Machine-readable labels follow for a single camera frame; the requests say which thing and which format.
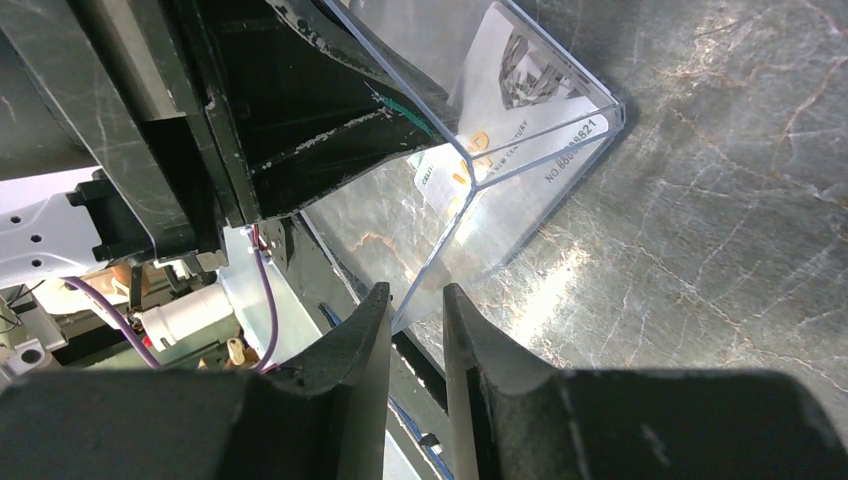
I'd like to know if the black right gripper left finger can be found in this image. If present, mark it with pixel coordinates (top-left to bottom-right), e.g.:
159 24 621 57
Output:
1 282 391 479

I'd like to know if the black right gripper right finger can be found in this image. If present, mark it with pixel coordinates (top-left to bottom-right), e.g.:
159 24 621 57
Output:
443 284 847 479

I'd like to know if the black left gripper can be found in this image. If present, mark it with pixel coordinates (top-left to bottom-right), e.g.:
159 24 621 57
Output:
1 1 260 265

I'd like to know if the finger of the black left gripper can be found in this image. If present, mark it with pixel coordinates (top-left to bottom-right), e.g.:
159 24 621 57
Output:
178 1 453 222

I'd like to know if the clear acrylic card box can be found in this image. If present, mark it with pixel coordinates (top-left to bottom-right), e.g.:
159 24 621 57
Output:
329 1 626 330

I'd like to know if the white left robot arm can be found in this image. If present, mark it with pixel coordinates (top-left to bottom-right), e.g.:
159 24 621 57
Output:
1 1 453 287

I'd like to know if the silver VIP card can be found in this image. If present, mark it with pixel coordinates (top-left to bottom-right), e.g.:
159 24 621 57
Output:
407 2 617 219

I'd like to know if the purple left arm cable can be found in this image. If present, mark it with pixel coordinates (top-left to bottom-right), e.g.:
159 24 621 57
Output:
59 225 281 374

